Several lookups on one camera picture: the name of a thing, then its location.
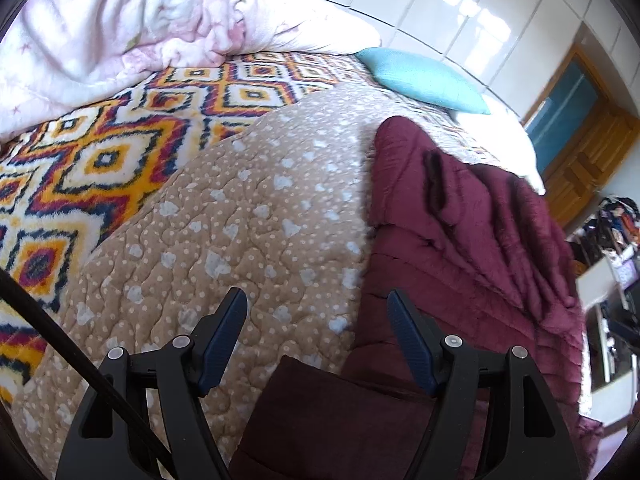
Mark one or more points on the white shelf unit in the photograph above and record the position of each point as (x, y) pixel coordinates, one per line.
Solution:
(600, 280)

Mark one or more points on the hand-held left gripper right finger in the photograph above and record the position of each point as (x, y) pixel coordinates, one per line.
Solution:
(410, 340)

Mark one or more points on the teal pillow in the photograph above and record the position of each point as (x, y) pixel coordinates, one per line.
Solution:
(420, 77)

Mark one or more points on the wooden door with teal glass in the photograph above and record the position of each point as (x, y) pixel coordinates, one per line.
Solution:
(600, 150)

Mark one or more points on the white pillow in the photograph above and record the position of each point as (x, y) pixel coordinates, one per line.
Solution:
(320, 25)
(520, 145)

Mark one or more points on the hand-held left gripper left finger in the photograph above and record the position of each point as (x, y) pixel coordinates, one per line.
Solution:
(220, 340)

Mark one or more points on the beige dotted quilt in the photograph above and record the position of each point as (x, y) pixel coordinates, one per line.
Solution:
(225, 210)

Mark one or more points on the maroon quilted coat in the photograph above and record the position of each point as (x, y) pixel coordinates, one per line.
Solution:
(450, 220)

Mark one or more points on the colourful diamond-patterned blanket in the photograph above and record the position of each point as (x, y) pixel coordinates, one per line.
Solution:
(100, 160)

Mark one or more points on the pink floral comforter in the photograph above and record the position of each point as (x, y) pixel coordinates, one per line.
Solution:
(100, 20)

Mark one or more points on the white glossy wardrobe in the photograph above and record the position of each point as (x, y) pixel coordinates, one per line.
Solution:
(475, 10)

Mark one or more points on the pile of cluttered clothes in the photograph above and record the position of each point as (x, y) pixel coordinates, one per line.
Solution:
(612, 225)

